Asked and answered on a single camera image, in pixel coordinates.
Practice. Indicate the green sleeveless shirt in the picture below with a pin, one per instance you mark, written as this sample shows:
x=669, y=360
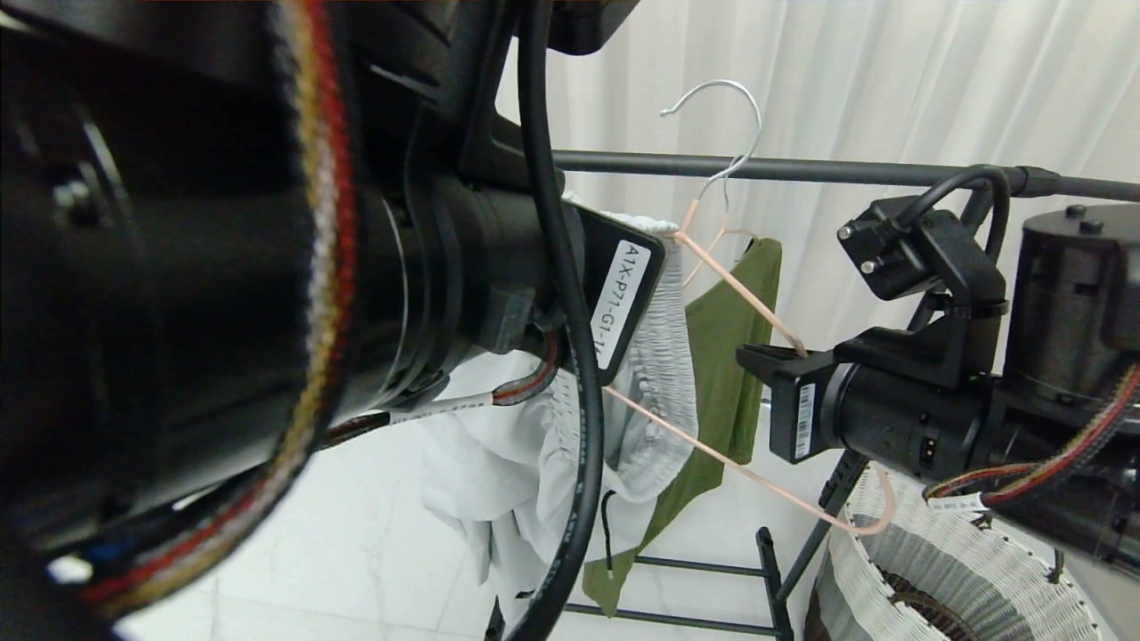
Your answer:
x=730, y=356

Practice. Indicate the black clothes rack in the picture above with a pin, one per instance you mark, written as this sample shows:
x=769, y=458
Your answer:
x=846, y=171

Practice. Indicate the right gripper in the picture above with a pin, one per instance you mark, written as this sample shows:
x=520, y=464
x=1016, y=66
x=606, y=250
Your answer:
x=891, y=418

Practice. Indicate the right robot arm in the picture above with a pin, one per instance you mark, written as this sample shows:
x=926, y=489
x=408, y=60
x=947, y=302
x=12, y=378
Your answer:
x=1078, y=294

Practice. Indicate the pink clothes hanger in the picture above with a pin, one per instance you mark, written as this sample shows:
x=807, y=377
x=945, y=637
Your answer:
x=708, y=254
x=683, y=234

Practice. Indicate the white curtain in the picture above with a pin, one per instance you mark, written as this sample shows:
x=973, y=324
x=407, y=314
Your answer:
x=891, y=80

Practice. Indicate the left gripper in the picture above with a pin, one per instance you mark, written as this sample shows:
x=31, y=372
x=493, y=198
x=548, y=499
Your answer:
x=499, y=267

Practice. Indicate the pale grey shorts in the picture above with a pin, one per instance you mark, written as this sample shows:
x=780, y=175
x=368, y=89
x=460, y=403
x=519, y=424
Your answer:
x=499, y=463

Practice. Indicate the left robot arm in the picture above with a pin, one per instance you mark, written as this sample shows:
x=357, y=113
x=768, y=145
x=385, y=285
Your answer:
x=178, y=267

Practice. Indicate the white laundry basket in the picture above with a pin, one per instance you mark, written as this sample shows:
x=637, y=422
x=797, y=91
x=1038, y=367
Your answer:
x=944, y=570

